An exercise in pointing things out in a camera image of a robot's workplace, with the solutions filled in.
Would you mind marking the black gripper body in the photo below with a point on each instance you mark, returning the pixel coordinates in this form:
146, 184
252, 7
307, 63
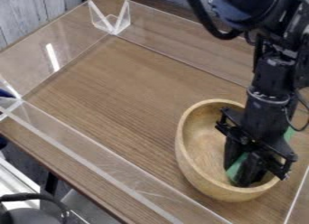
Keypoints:
267, 114

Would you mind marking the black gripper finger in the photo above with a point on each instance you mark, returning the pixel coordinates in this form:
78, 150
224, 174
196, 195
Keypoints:
253, 169
233, 152

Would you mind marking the green rectangular block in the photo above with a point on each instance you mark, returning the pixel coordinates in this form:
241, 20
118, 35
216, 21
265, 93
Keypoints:
275, 143

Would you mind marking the brown wooden bowl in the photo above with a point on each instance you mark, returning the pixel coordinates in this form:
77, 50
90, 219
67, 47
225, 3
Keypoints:
200, 147

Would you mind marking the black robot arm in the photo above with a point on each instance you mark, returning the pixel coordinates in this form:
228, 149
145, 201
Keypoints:
275, 25

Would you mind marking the black table leg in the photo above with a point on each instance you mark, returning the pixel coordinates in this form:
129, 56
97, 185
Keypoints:
51, 183

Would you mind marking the clear acrylic corner bracket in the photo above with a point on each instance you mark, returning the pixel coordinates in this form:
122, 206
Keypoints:
112, 24

